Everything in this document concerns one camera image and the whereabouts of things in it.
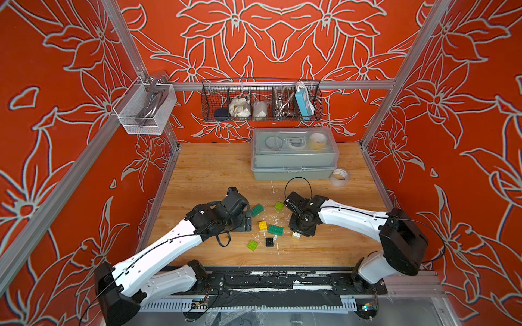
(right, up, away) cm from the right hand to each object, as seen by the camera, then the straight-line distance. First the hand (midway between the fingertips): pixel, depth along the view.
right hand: (288, 231), depth 83 cm
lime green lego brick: (-15, -5, -1) cm, 16 cm away
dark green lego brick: (-5, 0, +3) cm, 6 cm away
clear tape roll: (+29, +19, +21) cm, 40 cm away
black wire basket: (-13, +61, +18) cm, 65 cm away
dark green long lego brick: (-13, +7, +9) cm, 18 cm away
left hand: (-18, +8, -9) cm, 22 cm away
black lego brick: (-8, -4, -1) cm, 9 cm away
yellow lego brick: (-11, +2, +1) cm, 11 cm away
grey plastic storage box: (+3, +33, +5) cm, 34 cm away
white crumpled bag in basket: (-21, +54, +8) cm, 59 cm away
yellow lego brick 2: (+3, -1, -2) cm, 3 cm away
